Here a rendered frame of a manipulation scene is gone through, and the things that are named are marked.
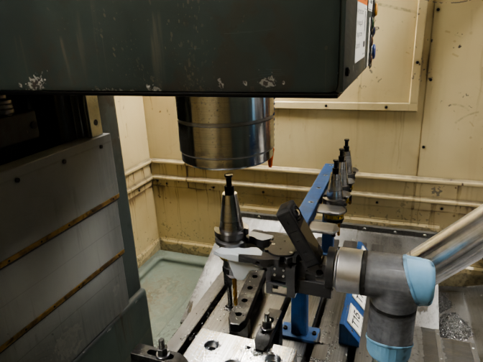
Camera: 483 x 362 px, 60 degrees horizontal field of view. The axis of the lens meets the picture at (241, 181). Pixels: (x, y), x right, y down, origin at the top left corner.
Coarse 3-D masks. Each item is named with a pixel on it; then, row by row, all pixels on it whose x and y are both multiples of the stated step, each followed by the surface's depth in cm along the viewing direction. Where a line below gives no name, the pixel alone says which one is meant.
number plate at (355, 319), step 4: (352, 308) 110; (352, 312) 109; (356, 312) 111; (348, 316) 107; (352, 316) 108; (356, 316) 110; (360, 316) 111; (348, 320) 105; (352, 320) 107; (356, 320) 108; (360, 320) 110; (352, 324) 106; (356, 324) 107; (360, 324) 109; (356, 328) 106; (360, 328) 107; (356, 332) 105; (360, 332) 106
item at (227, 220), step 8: (224, 192) 75; (224, 200) 74; (232, 200) 73; (224, 208) 74; (232, 208) 74; (224, 216) 74; (232, 216) 74; (240, 216) 75; (224, 224) 74; (232, 224) 74; (240, 224) 75; (224, 232) 75; (232, 232) 74
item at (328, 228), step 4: (308, 224) 98; (312, 224) 98; (316, 224) 98; (320, 224) 98; (324, 224) 98; (328, 224) 98; (332, 224) 98; (312, 228) 96; (316, 228) 96; (320, 228) 96; (324, 228) 96; (328, 228) 96; (332, 228) 96; (336, 228) 96; (312, 232) 96; (316, 232) 95; (320, 232) 95; (324, 232) 95; (328, 232) 94; (332, 232) 94; (336, 232) 95
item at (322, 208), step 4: (320, 204) 109; (324, 204) 109; (316, 208) 107; (320, 208) 107; (324, 208) 107; (328, 208) 106; (332, 208) 106; (336, 208) 106; (340, 208) 106; (344, 208) 106; (316, 212) 106; (320, 212) 105; (324, 212) 105; (328, 212) 105; (332, 212) 104; (336, 212) 104; (340, 212) 104; (344, 212) 105
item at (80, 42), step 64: (0, 0) 63; (64, 0) 59; (128, 0) 56; (192, 0) 53; (256, 0) 50; (320, 0) 48; (0, 64) 67; (64, 64) 62; (128, 64) 59; (192, 64) 55; (256, 64) 52; (320, 64) 50
